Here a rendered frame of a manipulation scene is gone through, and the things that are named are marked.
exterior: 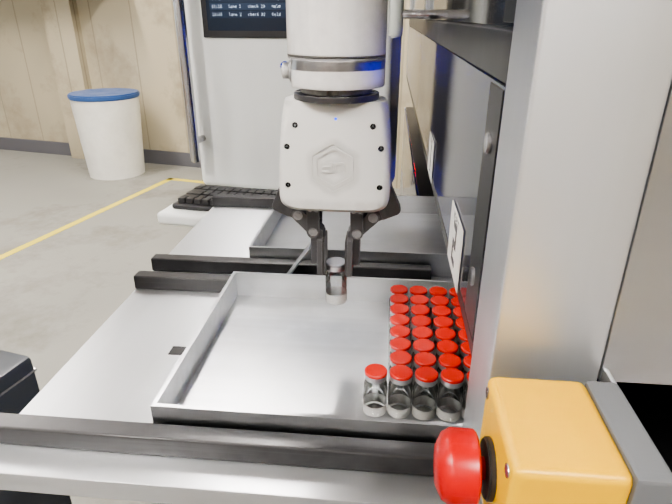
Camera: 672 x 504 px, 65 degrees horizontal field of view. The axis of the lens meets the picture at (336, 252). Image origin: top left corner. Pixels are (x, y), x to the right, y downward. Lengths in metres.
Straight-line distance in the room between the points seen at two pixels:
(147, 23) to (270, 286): 4.30
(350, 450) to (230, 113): 1.06
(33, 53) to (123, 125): 1.42
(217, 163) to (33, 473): 1.04
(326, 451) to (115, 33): 4.79
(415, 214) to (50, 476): 0.71
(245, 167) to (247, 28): 0.33
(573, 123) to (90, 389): 0.49
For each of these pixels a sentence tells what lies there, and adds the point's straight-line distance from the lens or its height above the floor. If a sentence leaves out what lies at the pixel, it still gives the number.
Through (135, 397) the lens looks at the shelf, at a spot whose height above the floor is 0.88.
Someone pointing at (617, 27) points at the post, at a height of 1.21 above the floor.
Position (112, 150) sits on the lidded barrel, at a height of 0.24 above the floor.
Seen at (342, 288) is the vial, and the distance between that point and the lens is 0.54.
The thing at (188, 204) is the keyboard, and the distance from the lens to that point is 1.28.
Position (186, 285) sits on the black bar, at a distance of 0.73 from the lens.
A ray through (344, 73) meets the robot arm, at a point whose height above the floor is 1.18.
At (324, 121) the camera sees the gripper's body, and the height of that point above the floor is 1.14.
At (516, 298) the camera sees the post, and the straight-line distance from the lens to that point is 0.32.
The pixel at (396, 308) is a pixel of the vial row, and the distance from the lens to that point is 0.58.
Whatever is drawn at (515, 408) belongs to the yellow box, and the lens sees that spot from 0.30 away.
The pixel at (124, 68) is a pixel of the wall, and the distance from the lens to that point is 5.08.
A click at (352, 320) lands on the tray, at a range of 0.64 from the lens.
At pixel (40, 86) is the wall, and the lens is 5.74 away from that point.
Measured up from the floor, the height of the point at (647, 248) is 1.10.
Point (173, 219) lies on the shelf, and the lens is 1.26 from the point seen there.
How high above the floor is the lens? 1.22
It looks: 24 degrees down
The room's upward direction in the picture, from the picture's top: straight up
